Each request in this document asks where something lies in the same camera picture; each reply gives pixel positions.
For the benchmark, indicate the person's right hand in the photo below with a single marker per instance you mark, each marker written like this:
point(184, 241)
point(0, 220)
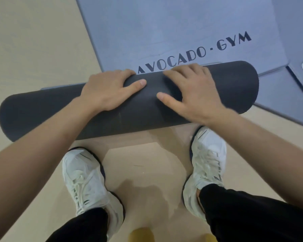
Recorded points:
point(197, 98)

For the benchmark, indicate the person's right forearm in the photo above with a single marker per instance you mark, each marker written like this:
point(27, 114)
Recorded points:
point(267, 153)

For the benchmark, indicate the black trousers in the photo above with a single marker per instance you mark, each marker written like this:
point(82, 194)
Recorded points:
point(242, 216)

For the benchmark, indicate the grey yoga mat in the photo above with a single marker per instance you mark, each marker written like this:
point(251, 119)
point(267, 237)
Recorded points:
point(166, 22)
point(40, 110)
point(280, 98)
point(300, 27)

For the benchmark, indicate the person's left forearm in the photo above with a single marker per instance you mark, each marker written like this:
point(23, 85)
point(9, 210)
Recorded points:
point(27, 161)

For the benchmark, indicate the person's white sneaker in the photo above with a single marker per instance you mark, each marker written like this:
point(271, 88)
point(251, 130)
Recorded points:
point(85, 183)
point(207, 161)

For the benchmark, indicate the person's left hand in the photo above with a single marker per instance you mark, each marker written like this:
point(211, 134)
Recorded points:
point(103, 90)

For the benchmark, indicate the yellow plastic stool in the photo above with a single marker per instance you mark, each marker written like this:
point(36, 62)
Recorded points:
point(141, 236)

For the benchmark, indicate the person's left white sneaker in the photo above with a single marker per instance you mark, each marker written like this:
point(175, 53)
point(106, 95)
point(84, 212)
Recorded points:
point(85, 183)

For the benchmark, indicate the person's right white sneaker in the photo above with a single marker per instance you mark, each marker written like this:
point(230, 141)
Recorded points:
point(207, 161)

